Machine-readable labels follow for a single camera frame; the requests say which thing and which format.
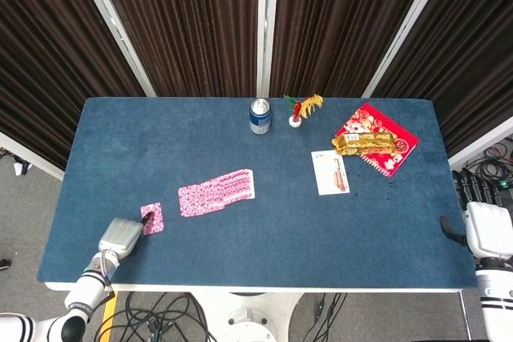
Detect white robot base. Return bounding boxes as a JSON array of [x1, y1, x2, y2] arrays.
[[191, 292, 306, 342]]

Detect tangled black green cables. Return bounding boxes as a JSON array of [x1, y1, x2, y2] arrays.
[[456, 139, 513, 191]]

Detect gold foil packet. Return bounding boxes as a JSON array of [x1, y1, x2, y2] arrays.
[[330, 131, 397, 158]]

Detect yellow floor tape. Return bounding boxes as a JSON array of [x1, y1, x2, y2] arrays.
[[99, 291, 120, 342]]

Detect white partition frame post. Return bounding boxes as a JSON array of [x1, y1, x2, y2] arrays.
[[362, 0, 457, 99], [70, 0, 157, 98], [255, 0, 281, 98]]

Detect blue felt table mat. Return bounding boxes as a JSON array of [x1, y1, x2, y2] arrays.
[[35, 96, 479, 289]]

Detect white partition base rail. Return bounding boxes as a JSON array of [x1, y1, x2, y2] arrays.
[[0, 131, 66, 182], [447, 116, 513, 170]]

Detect black cable with green plug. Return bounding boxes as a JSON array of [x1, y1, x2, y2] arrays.
[[306, 292, 349, 342]]

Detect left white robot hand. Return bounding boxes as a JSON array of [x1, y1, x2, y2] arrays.
[[98, 211, 156, 257]]

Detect pink patterned card spread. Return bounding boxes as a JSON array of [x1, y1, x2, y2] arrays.
[[177, 168, 257, 219]]

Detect red patterned envelope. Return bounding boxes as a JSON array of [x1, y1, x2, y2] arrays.
[[334, 103, 421, 179]]

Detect dark brown curtain panel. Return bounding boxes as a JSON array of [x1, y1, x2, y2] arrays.
[[91, 0, 260, 98], [269, 0, 437, 98], [0, 0, 146, 171], [374, 0, 513, 158]]

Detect feather shuttlecock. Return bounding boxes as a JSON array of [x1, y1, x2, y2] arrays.
[[283, 93, 325, 129]]

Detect pink patterned playing card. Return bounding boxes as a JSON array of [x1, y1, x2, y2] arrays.
[[139, 202, 166, 236]]

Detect black floor cable bundle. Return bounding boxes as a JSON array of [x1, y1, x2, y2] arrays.
[[94, 292, 220, 342]]

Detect blue soda can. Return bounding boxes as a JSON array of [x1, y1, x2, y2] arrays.
[[248, 97, 272, 136]]

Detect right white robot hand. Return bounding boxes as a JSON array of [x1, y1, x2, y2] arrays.
[[438, 168, 513, 261]]

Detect white printed card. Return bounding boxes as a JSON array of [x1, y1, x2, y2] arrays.
[[311, 149, 351, 197]]

